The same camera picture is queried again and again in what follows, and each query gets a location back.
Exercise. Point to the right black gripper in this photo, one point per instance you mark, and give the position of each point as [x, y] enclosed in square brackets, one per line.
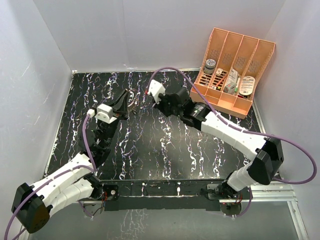
[159, 105]

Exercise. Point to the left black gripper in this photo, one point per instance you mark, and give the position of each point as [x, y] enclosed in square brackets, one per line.
[120, 106]

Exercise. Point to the large silver keyring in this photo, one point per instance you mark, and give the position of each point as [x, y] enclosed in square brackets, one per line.
[133, 95]

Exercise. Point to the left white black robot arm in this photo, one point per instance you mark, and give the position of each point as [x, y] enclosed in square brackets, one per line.
[34, 204]

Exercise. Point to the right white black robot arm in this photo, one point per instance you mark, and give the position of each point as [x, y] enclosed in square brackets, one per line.
[264, 153]

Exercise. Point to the small round grey jar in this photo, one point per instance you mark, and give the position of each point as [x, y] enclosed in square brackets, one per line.
[209, 67]

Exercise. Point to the small white card box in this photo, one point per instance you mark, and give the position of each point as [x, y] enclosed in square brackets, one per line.
[219, 71]

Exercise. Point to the white grey packaged item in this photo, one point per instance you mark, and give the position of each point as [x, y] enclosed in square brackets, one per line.
[231, 82]

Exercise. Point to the orange plastic file organizer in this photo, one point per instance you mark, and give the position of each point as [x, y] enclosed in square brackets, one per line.
[247, 55]

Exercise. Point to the white oval remote control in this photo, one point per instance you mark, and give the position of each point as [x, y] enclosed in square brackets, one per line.
[247, 86]

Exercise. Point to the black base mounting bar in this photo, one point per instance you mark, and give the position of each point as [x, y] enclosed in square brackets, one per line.
[167, 194]

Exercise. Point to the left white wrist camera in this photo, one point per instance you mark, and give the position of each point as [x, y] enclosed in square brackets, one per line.
[102, 113]

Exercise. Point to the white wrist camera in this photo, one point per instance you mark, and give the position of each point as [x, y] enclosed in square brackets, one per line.
[102, 113]
[156, 89]

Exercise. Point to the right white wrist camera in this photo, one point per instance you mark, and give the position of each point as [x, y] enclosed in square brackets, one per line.
[156, 89]

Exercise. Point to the aluminium frame rail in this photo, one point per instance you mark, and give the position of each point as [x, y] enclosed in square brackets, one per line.
[280, 192]

